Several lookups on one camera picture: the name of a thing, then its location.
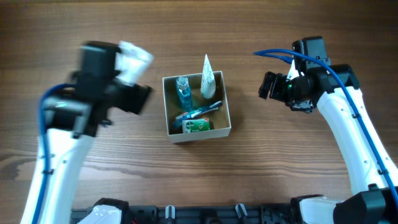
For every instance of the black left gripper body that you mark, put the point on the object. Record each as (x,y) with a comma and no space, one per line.
(137,98)

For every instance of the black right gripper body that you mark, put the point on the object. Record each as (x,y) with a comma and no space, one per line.
(277,88)

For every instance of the small blue item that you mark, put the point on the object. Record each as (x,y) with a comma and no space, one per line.
(177,123)

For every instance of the blue liquid bottle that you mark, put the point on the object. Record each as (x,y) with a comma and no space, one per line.
(184,93)

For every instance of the green soap packet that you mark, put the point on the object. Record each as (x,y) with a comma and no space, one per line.
(195,125)

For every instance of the white lotion tube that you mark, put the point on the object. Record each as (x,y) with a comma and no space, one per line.
(208,83)

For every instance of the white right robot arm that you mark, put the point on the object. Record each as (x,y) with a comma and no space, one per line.
(314,83)

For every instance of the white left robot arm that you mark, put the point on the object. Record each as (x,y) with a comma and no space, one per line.
(69,115)

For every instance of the white cardboard box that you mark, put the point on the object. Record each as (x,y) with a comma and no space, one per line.
(220,122)

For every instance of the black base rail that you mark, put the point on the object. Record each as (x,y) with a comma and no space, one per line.
(239,213)

